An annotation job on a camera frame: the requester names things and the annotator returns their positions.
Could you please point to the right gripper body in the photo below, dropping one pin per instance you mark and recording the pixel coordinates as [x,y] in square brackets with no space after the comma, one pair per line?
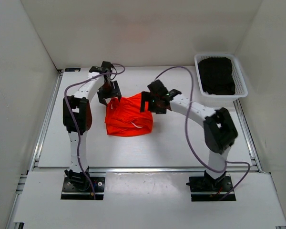
[155,106]

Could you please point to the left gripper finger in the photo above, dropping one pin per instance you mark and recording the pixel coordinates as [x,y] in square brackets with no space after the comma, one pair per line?
[102,99]
[116,93]

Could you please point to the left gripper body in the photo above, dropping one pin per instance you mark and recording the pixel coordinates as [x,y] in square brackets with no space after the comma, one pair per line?
[106,91]

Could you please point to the orange shorts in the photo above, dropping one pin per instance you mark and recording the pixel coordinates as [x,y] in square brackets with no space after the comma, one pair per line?
[123,117]

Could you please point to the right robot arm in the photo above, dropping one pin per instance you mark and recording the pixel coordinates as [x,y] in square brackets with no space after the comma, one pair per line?
[219,129]

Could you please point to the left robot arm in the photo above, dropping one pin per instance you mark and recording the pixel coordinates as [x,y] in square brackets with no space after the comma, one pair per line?
[77,115]

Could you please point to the black shorts in basket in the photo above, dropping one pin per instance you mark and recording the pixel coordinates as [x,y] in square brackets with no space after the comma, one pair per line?
[216,76]

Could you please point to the white plastic basket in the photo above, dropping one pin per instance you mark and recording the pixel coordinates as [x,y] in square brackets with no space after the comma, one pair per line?
[240,87]

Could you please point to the aluminium front rail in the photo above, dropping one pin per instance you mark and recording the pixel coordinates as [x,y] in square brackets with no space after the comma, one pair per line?
[145,169]

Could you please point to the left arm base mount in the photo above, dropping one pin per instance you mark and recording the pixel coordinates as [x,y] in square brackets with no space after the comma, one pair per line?
[77,186]

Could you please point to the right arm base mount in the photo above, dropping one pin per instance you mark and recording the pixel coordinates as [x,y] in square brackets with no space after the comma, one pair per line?
[204,188]

